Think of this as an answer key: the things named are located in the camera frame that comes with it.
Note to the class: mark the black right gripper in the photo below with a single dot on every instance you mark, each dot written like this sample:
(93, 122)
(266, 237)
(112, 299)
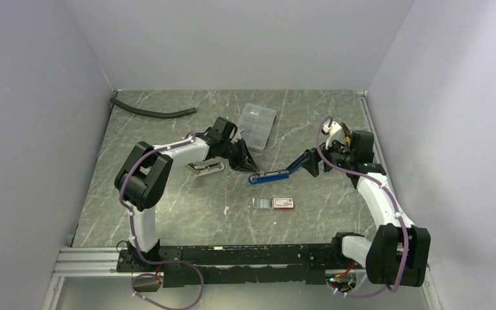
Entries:
(311, 164)

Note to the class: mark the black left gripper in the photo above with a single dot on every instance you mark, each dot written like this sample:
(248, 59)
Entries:
(245, 161)

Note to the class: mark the blue black stapler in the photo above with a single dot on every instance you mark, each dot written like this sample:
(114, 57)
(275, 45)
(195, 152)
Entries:
(282, 174)

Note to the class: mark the small beige white stapler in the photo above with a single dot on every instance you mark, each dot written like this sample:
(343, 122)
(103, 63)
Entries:
(205, 169)

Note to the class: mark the red white staples box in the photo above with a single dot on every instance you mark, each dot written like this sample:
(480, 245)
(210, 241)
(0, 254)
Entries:
(273, 203)

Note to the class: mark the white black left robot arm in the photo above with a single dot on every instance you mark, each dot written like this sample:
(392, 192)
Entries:
(143, 178)

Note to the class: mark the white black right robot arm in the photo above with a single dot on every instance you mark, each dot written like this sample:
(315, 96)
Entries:
(398, 253)

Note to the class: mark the clear plastic screw organizer box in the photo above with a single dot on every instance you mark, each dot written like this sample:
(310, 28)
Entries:
(255, 125)

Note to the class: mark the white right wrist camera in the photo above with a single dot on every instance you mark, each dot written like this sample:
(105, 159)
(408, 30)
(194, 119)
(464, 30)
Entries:
(332, 130)

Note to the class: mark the yellow handled pliers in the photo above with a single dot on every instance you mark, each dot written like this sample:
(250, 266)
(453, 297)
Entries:
(346, 132)

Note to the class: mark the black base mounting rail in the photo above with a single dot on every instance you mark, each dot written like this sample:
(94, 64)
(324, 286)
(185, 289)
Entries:
(310, 263)

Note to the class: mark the aluminium frame rail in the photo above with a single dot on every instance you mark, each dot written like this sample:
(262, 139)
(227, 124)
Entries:
(100, 261)

